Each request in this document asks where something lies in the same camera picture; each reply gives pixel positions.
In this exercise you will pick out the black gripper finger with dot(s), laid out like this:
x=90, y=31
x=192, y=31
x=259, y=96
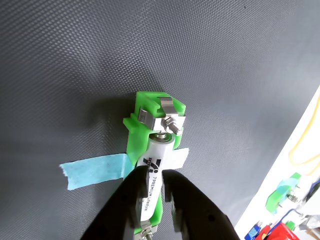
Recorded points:
x=200, y=217
x=117, y=212

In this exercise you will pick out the white AA battery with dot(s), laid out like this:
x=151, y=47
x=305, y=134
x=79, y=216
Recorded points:
x=155, y=160

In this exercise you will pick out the green battery holder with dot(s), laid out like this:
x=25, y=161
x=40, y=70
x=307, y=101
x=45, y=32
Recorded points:
x=136, y=140

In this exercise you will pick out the long blue masking tape strip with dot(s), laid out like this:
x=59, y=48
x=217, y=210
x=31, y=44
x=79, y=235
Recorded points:
x=92, y=171

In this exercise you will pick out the blue alligator clip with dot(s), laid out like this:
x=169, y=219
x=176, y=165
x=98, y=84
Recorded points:
x=252, y=233

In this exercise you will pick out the red alligator clip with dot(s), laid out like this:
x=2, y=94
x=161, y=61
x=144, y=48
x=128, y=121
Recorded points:
x=265, y=231

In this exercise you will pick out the small green printed block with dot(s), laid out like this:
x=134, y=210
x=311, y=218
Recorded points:
x=272, y=202

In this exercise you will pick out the red snack bag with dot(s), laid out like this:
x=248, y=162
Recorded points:
x=285, y=233

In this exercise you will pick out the short blue masking tape piece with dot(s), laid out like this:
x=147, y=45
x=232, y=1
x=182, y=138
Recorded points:
x=287, y=185

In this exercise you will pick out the dark gray textured mat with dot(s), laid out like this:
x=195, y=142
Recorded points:
x=212, y=75

